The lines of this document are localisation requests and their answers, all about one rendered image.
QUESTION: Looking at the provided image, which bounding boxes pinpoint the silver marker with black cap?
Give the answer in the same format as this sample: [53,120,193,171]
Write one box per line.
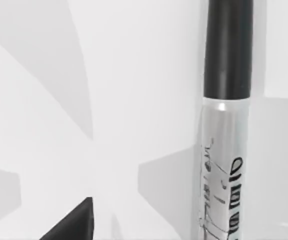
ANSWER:
[196,0,255,240]

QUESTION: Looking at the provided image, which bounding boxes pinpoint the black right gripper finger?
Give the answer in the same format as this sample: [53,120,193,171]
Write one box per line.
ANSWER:
[39,196,95,240]

